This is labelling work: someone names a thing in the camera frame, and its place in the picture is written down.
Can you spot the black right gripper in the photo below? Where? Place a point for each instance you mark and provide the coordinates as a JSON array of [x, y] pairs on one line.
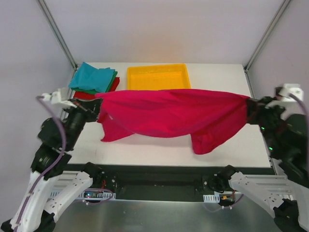
[[255, 110]]

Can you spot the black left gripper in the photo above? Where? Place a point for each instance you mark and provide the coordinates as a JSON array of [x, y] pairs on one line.
[[89, 109]]

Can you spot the pink t shirt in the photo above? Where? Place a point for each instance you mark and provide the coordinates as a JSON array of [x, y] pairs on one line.
[[209, 117]]

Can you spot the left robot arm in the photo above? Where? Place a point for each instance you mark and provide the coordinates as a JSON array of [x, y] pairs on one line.
[[38, 213]]

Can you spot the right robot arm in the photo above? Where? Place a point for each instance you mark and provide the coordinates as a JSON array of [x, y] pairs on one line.
[[288, 142]]

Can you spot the folded red t shirt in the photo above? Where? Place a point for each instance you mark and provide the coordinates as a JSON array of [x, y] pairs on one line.
[[85, 96]]

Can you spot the folded green t shirt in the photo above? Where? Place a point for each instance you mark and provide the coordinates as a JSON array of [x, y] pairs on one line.
[[93, 92]]

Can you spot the folded teal t shirt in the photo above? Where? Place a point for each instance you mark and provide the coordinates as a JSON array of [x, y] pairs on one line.
[[88, 77]]

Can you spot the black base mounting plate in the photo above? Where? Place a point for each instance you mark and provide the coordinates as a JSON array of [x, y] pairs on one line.
[[160, 183]]

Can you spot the yellow plastic tray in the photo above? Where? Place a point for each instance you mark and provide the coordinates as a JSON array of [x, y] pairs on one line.
[[158, 77]]

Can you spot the aluminium left side rail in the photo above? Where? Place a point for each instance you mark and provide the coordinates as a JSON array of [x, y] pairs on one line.
[[60, 127]]

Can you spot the aluminium rail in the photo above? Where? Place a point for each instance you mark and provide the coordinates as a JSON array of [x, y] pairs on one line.
[[60, 127], [253, 95], [277, 184]]

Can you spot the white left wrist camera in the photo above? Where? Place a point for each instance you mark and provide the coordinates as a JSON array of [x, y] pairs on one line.
[[58, 98]]

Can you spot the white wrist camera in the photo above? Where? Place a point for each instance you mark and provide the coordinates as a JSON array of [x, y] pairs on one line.
[[58, 98], [289, 92]]

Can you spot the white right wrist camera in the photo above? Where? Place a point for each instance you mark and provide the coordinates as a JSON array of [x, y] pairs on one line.
[[289, 92]]

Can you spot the aluminium right side rail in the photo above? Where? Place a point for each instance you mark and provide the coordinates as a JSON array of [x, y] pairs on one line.
[[253, 95]]

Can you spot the white slotted cable duct left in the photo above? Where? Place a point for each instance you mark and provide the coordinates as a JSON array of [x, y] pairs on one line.
[[92, 195]]

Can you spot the white slotted cable duct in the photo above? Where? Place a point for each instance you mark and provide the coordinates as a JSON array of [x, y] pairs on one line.
[[215, 198], [92, 195]]

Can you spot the white slotted cable duct right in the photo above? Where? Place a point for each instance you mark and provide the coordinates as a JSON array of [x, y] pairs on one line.
[[215, 198]]

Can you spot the aluminium front rail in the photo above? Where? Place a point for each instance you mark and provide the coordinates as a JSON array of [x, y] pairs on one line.
[[277, 184]]

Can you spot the aluminium corner post left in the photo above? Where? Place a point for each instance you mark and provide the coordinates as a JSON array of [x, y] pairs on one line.
[[57, 33]]

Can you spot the aluminium corner post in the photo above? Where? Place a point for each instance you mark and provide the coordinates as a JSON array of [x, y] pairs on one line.
[[272, 25], [57, 33]]

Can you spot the aluminium corner post right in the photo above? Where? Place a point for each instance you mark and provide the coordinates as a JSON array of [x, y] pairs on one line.
[[272, 25]]

